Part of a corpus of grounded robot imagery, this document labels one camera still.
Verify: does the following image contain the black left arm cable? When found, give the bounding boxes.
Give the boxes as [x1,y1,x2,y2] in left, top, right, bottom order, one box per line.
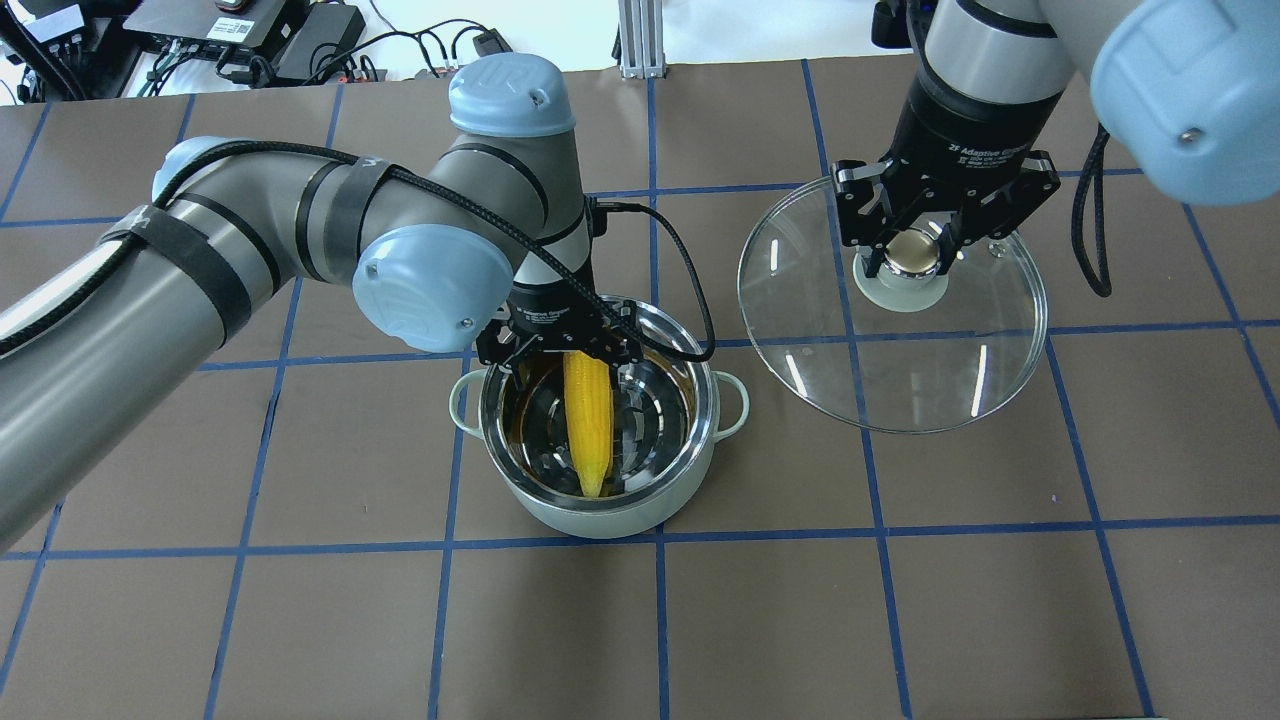
[0,138,717,364]

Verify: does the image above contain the aluminium frame post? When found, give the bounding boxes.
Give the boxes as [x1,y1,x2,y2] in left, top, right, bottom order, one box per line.
[616,1,668,79]

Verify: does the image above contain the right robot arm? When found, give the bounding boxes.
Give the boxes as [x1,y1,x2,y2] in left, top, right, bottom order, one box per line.
[829,1,1279,279]

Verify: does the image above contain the glass pot lid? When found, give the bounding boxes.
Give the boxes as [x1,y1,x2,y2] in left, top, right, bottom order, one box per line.
[737,179,1048,434]

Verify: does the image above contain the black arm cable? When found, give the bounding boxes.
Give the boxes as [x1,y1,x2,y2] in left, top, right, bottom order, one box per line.
[0,138,717,364]
[1071,122,1115,299]

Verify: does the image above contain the mint green electric pot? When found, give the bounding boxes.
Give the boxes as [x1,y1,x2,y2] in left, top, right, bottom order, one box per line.
[451,350,751,539]

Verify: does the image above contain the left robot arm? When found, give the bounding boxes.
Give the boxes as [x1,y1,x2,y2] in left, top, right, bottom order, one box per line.
[1,53,640,550]

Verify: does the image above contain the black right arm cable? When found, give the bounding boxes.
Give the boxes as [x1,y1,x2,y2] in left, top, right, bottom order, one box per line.
[1071,122,1115,299]

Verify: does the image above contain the black electronics box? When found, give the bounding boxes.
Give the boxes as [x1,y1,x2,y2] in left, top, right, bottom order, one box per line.
[123,1,311,56]

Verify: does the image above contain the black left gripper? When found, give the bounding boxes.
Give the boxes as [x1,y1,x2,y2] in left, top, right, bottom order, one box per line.
[475,278,644,373]

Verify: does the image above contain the black power adapter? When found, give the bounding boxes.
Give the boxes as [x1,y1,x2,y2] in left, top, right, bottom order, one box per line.
[268,3,366,87]

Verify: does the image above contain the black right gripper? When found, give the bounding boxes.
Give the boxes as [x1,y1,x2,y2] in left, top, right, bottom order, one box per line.
[837,85,1061,279]

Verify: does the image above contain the yellow corn cob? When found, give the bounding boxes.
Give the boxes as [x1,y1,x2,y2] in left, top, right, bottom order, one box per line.
[563,351,614,498]

